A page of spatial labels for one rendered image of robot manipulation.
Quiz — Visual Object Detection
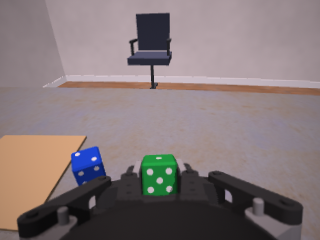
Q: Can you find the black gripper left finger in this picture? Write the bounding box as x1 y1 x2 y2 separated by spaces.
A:
17 160 144 240

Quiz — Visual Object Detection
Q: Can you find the blue die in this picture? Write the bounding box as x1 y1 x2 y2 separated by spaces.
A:
71 146 106 186

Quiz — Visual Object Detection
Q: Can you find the peach flat square mat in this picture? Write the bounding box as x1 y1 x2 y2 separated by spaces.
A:
0 135 87 232

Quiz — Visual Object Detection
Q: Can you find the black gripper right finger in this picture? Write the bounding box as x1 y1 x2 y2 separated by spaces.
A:
175 159 303 240

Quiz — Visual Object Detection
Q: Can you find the green die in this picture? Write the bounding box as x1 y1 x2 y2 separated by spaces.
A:
141 154 178 196

